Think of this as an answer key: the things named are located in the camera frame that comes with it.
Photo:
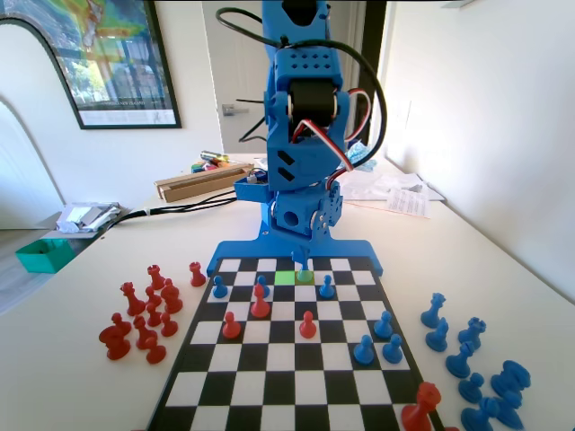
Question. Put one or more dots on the arched black-rimmed white panel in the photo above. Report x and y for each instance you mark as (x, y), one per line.
(27, 67)

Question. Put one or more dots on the green plastic bin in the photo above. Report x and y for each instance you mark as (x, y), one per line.
(42, 262)

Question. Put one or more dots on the blue chess king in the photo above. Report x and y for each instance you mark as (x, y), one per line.
(305, 276)

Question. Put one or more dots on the red chess queen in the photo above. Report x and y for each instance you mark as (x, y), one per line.
(133, 304)

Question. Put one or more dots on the blue chess queen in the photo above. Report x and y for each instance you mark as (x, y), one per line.
(432, 313)

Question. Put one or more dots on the silver yellow flashlight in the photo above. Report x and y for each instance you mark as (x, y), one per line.
(213, 155)

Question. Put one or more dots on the blue chess pawn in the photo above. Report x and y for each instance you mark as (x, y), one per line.
(393, 351)
(326, 289)
(219, 288)
(383, 326)
(265, 287)
(364, 353)
(471, 389)

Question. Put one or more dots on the large red piece bottom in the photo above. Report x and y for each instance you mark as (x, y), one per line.
(420, 409)

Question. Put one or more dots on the coloured marker set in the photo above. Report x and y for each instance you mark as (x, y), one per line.
(206, 167)

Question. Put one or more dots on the red chess pawn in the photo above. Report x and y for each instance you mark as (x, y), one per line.
(169, 328)
(231, 328)
(307, 328)
(153, 317)
(156, 353)
(153, 297)

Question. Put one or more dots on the grey white paper pile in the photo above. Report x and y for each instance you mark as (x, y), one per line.
(85, 215)

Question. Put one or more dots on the blue chess rook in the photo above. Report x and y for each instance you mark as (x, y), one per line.
(471, 335)
(510, 379)

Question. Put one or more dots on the black and white chessboard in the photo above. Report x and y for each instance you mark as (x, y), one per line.
(283, 359)

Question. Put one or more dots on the printed paper sheet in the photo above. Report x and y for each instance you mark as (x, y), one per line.
(409, 203)

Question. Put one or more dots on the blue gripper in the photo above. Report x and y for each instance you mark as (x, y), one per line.
(294, 218)

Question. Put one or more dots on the clear plastic bag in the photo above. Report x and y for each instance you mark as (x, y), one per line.
(377, 184)

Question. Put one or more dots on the long cardboard box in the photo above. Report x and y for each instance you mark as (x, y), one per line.
(202, 184)

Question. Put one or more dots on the blue chess bishop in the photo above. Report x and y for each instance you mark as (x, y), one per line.
(459, 362)
(478, 416)

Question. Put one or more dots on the black framed map poster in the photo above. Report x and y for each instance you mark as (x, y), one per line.
(121, 67)

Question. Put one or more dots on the red chess bishop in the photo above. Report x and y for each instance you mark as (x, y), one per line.
(259, 306)
(171, 299)

